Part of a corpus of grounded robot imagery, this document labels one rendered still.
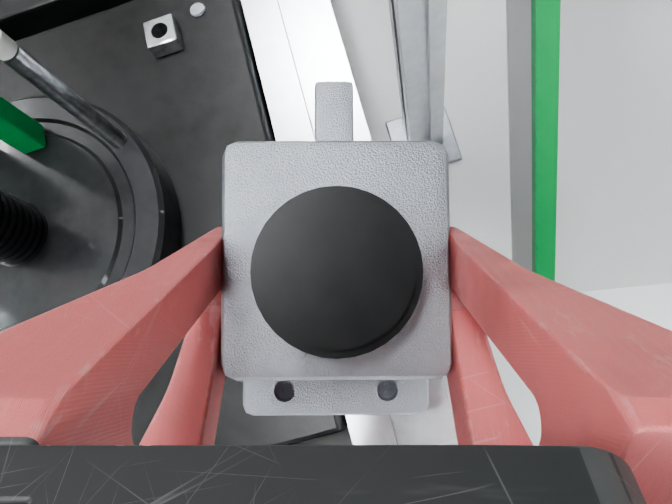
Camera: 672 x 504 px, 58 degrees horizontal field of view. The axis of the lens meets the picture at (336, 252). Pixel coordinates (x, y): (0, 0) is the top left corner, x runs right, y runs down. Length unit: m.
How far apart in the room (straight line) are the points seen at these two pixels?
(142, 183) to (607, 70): 0.19
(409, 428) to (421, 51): 0.17
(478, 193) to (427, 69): 0.11
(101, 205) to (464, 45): 0.26
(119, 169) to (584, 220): 0.20
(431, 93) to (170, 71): 0.13
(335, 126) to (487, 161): 0.25
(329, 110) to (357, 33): 0.29
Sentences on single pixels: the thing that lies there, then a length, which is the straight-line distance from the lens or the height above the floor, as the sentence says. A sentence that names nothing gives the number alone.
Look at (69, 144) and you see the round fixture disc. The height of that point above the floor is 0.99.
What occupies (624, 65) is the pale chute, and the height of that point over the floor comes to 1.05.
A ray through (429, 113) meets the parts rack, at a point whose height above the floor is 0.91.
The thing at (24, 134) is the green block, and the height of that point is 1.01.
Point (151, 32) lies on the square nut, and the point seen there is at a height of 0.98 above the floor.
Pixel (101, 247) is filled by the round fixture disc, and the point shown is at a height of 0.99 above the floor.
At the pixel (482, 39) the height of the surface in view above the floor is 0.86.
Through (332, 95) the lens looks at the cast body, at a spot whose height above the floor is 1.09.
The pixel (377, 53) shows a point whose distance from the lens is 0.44.
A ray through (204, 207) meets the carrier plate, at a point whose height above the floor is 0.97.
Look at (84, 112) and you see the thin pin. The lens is 0.27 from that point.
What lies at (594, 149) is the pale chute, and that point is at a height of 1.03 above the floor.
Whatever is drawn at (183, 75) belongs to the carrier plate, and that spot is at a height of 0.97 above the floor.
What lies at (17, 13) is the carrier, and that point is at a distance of 0.40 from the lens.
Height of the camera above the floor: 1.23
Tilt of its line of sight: 74 degrees down
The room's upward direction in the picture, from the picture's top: 35 degrees counter-clockwise
